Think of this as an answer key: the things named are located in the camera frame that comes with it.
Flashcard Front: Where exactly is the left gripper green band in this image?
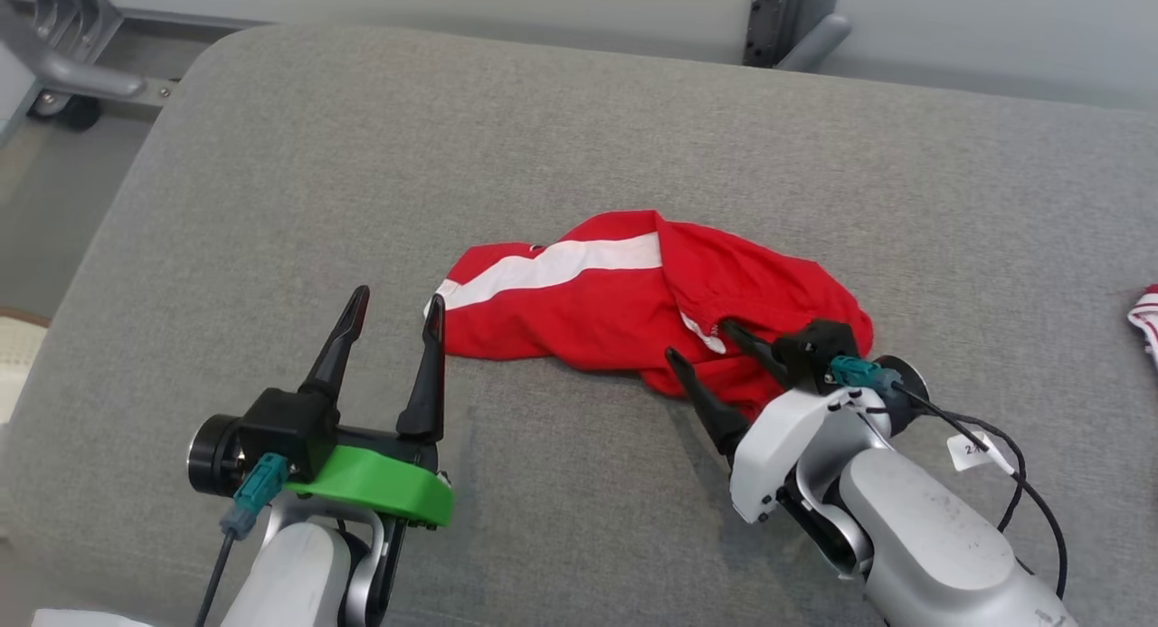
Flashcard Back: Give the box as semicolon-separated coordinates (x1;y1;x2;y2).
187;285;455;528

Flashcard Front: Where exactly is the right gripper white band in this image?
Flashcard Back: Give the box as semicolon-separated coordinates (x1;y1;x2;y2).
665;318;930;526

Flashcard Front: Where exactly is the red shorts white side stripe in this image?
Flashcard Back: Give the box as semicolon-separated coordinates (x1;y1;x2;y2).
423;209;876;420

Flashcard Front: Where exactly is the red jersey white striped trim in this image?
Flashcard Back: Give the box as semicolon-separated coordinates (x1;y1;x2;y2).
1126;283;1158;370

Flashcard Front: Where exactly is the cream mat brown edge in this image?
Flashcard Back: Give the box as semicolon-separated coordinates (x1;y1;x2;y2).
0;309;51;424

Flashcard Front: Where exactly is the black caster wheel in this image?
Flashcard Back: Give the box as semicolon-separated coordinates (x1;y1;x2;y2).
27;91;102;132

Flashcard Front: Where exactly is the black cable teal plug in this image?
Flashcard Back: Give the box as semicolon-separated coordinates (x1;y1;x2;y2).
195;453;290;627
831;356;1070;603

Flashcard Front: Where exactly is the white cable label tag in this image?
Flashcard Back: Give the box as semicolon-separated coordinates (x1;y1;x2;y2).
947;431;1016;474

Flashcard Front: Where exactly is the grey metal frame with caster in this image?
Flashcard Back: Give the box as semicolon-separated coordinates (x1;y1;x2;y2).
0;0;177;132

